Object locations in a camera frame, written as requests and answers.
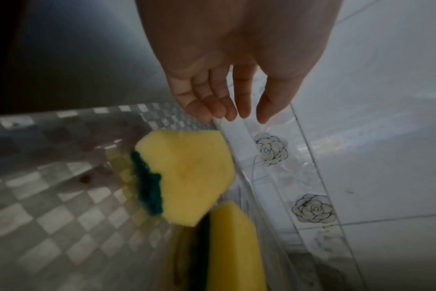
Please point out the yellow sponge with green pad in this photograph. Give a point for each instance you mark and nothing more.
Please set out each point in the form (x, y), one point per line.
(196, 176)
(232, 250)

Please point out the clear plastic tray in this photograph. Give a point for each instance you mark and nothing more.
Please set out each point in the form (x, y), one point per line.
(261, 182)

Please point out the person's left hand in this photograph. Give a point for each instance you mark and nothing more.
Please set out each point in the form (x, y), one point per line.
(236, 51)

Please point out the stainless steel sink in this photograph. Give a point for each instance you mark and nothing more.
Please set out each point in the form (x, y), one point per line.
(42, 199)

